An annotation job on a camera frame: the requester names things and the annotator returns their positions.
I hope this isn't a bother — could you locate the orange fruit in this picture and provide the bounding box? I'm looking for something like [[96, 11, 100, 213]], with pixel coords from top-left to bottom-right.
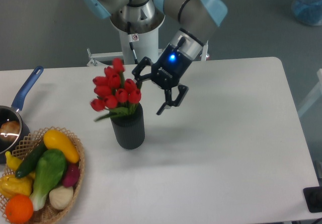
[[5, 194, 34, 223]]

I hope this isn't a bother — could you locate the blue handled saucepan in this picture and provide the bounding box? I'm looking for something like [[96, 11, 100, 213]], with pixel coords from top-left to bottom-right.
[[1, 66, 44, 164]]

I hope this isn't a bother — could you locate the yellow squash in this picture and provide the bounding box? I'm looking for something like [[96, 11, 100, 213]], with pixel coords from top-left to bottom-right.
[[43, 129, 80, 164]]

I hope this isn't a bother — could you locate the white frame post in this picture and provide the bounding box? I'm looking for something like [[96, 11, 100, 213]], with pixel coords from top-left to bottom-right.
[[200, 41, 209, 61]]

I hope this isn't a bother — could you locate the yellow banana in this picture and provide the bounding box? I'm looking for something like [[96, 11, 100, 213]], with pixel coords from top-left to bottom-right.
[[4, 151, 24, 175]]

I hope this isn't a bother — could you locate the dark grey ribbed vase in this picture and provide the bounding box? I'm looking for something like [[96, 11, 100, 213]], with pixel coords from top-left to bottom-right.
[[111, 104, 145, 150]]

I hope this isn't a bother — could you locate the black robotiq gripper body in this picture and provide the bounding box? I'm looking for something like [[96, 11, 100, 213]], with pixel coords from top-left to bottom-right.
[[150, 44, 192, 90]]

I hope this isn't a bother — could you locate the green bok choy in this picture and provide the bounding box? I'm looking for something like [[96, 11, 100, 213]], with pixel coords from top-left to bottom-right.
[[30, 149, 66, 211]]

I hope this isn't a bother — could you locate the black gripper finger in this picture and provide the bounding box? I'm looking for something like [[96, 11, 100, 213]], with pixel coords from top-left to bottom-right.
[[132, 56, 153, 90], [155, 84, 190, 116]]

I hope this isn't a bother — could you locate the black device at edge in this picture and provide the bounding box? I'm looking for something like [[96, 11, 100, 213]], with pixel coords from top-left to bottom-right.
[[303, 186, 321, 213]]

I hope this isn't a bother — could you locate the white furniture at right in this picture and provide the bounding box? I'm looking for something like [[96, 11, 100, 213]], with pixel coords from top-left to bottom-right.
[[297, 68, 321, 118]]

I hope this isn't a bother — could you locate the woven wicker basket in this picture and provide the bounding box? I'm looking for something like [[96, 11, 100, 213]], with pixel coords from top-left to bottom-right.
[[2, 127, 85, 223]]

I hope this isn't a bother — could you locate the dark green cucumber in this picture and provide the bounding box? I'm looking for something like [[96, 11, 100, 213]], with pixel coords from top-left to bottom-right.
[[15, 141, 47, 178]]

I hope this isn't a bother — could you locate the bread roll in saucepan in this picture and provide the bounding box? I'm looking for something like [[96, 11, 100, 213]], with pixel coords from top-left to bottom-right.
[[1, 121, 20, 142]]

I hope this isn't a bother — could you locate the white garlic bulb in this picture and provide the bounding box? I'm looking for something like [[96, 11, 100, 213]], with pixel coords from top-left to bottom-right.
[[49, 186, 73, 210]]

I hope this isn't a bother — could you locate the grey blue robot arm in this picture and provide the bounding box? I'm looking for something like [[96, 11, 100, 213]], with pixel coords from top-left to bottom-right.
[[84, 0, 227, 114]]

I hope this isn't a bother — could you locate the blue translucent container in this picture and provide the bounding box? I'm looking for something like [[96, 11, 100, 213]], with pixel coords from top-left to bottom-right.
[[291, 0, 321, 26]]

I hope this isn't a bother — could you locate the red tulip bouquet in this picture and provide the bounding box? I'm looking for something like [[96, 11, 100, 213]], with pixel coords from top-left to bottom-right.
[[90, 58, 141, 122]]

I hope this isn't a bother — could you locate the yellow bell pepper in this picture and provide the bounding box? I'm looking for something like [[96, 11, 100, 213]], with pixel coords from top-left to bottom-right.
[[1, 174, 33, 199]]

